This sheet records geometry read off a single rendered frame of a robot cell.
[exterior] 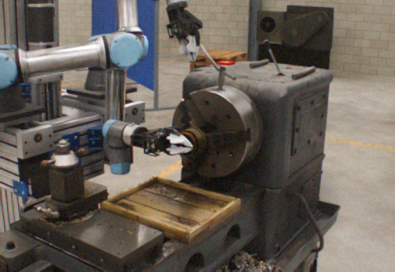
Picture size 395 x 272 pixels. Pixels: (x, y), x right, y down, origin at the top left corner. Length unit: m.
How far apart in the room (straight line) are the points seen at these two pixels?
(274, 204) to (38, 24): 1.15
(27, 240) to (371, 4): 10.65
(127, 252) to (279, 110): 0.82
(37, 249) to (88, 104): 0.90
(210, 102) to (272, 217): 0.51
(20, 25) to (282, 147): 1.12
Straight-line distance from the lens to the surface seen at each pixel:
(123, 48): 1.57
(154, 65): 6.56
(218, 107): 1.62
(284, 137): 1.73
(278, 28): 10.53
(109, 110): 1.78
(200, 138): 1.56
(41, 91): 1.92
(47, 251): 1.32
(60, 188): 1.28
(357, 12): 11.52
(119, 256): 1.13
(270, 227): 1.86
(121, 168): 1.71
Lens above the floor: 1.55
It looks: 15 degrees down
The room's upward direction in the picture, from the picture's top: 1 degrees clockwise
